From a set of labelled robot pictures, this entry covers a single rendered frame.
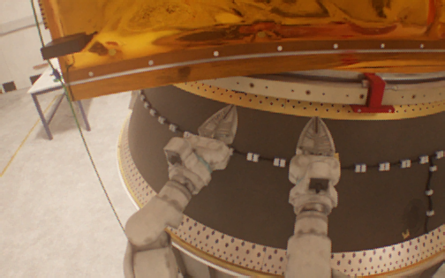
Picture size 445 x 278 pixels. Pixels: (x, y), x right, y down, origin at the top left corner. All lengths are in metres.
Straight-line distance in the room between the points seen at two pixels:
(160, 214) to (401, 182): 0.72
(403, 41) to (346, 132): 0.32
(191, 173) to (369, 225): 0.61
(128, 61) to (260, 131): 0.42
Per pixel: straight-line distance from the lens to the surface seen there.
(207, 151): 0.59
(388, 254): 1.04
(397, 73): 0.87
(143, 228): 0.50
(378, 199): 0.93
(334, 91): 0.77
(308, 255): 0.44
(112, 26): 0.65
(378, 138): 0.88
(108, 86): 0.74
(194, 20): 0.63
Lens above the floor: 2.02
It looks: 35 degrees down
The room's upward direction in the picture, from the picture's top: 5 degrees counter-clockwise
